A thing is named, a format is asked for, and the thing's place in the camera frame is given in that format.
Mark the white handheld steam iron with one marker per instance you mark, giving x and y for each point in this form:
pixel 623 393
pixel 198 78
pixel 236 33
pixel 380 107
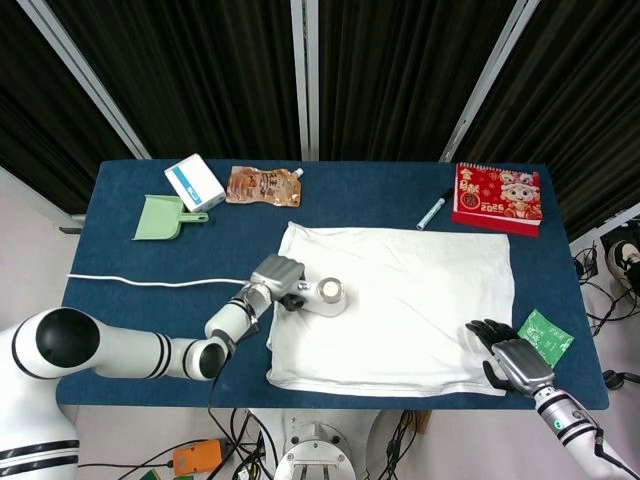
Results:
pixel 331 300

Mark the white metal frame post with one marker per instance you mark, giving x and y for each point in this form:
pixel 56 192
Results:
pixel 306 80
pixel 85 80
pixel 487 85

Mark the red 2026 desk calendar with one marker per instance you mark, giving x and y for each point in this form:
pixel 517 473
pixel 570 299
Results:
pixel 497 197

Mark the white shirt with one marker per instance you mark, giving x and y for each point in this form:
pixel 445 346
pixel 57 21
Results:
pixel 400 310

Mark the blue table cloth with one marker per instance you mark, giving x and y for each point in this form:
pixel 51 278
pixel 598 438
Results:
pixel 350 195

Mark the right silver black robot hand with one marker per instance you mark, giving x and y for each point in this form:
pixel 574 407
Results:
pixel 522 362

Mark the brown spouted food pouch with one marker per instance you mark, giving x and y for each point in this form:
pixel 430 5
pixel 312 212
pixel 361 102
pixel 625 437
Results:
pixel 262 186

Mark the black curtain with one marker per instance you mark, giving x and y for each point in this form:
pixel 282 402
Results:
pixel 210 75

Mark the black and white shoe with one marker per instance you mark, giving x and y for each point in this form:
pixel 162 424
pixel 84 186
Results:
pixel 624 260

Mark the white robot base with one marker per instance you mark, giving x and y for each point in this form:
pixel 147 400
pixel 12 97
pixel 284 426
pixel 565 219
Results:
pixel 312 445

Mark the orange box device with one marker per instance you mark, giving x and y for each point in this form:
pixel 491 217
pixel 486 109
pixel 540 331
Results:
pixel 197 456

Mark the green foil packet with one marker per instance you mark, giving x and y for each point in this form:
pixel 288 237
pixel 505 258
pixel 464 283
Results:
pixel 545 337

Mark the white and blue cardboard box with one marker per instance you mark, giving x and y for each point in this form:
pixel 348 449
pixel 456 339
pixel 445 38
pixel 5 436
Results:
pixel 197 182

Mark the green and white marker pen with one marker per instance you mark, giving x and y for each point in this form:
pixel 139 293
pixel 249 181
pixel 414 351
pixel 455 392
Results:
pixel 434 210

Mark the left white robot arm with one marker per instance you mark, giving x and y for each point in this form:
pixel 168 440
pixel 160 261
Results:
pixel 120 350

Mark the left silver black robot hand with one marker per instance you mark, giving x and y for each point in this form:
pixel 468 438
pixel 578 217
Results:
pixel 277 272

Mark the green plastic dustpan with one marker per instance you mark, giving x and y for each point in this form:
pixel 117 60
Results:
pixel 157 220

